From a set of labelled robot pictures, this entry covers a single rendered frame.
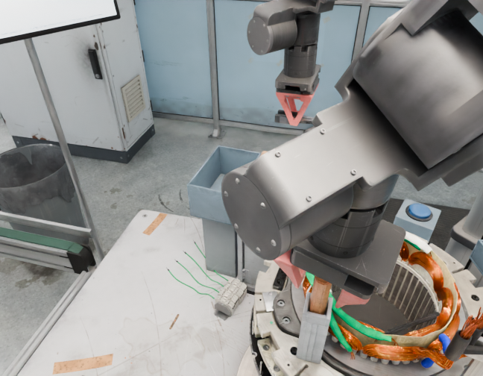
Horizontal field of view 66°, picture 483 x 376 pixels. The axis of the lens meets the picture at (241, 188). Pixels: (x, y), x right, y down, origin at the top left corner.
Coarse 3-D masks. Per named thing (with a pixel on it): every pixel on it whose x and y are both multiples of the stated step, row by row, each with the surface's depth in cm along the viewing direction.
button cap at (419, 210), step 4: (412, 204) 74; (416, 204) 74; (420, 204) 74; (408, 208) 74; (412, 208) 73; (416, 208) 73; (420, 208) 73; (424, 208) 73; (428, 208) 73; (412, 212) 72; (416, 212) 72; (420, 212) 72; (424, 212) 72; (428, 212) 72; (416, 216) 72; (420, 216) 71; (424, 216) 71; (428, 216) 72
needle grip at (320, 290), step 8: (320, 280) 36; (312, 288) 38; (320, 288) 36; (328, 288) 36; (312, 296) 38; (320, 296) 37; (328, 296) 38; (312, 304) 38; (320, 304) 38; (312, 312) 39; (320, 312) 39
